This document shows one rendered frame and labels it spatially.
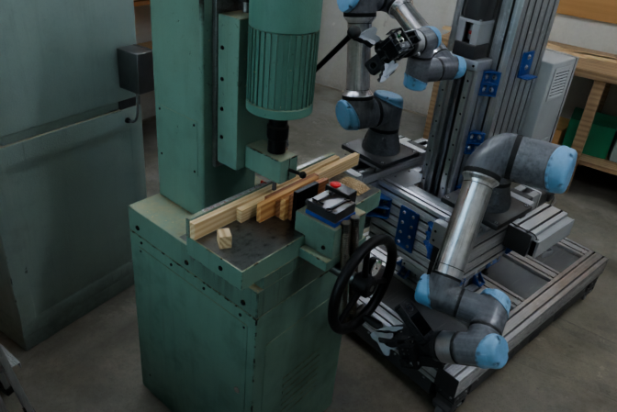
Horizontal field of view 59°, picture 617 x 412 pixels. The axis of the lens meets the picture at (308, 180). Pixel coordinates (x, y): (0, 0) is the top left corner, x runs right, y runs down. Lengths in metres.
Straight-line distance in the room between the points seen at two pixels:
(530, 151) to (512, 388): 1.31
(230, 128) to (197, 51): 0.22
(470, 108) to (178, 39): 1.02
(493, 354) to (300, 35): 0.84
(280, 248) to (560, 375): 1.59
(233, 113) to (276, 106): 0.16
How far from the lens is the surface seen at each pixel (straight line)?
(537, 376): 2.61
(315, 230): 1.44
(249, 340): 1.56
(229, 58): 1.45
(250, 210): 1.51
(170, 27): 1.56
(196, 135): 1.57
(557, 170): 1.43
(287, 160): 1.48
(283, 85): 1.35
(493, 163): 1.43
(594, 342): 2.91
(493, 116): 2.05
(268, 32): 1.32
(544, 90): 2.22
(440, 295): 1.39
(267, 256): 1.39
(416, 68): 1.76
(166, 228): 1.67
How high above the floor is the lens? 1.73
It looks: 29 degrees down
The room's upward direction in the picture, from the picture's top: 6 degrees clockwise
